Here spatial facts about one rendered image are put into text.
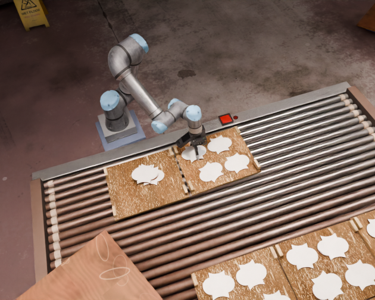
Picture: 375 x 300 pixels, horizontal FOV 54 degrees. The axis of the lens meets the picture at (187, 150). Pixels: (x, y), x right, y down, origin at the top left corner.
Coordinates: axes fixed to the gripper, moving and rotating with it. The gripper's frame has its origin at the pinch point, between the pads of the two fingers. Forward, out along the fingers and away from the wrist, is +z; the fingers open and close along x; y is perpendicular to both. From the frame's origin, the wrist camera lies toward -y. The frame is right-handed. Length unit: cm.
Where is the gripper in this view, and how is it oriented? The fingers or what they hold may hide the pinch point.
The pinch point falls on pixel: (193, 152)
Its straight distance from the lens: 214.1
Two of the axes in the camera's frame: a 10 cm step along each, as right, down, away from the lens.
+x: -3.3, -7.4, 5.9
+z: 0.8, 6.0, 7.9
